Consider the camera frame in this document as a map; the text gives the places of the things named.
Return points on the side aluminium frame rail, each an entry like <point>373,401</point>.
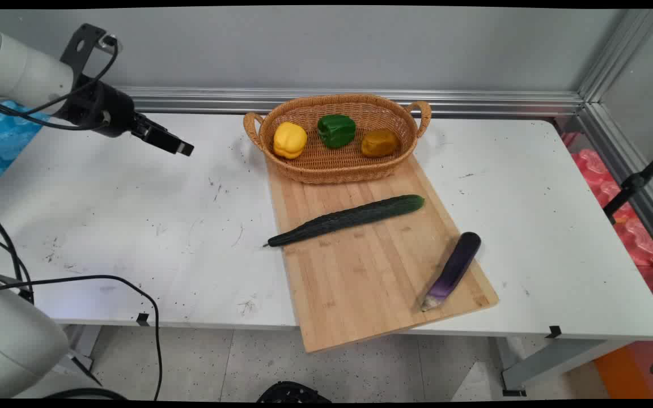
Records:
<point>632,170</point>

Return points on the orange bell pepper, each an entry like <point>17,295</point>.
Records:
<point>380,143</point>

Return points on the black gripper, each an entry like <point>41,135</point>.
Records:
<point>102,107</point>

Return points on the black tripod stand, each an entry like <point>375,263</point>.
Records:
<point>635,182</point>

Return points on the upright aluminium frame post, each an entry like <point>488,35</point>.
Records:
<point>621,54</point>

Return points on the long horizontal aluminium rail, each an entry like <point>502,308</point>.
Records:
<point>474,103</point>

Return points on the pink bubble wrap sheet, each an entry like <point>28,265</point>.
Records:
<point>627,226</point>

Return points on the bright yellow bell pepper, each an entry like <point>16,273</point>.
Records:
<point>289,140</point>

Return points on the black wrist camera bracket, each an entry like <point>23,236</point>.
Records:
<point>84,46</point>

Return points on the black tape piece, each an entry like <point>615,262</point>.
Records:
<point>143,319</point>
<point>554,332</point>

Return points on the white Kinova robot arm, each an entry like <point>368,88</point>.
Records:
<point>15,68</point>

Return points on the green bell pepper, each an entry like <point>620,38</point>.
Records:
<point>336,131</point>

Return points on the blue bubble wrap sheet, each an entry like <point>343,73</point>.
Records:
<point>3,141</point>

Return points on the long dark green cucumber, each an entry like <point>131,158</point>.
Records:
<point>349,218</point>

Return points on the bamboo cutting board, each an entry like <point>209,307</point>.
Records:
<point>360,283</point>

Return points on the black round object on floor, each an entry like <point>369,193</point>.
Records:
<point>292,392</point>

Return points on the grey metal table leg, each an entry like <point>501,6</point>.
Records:
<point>80,345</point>
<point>553,360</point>

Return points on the purple eggplant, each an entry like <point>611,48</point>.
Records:
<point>456,266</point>

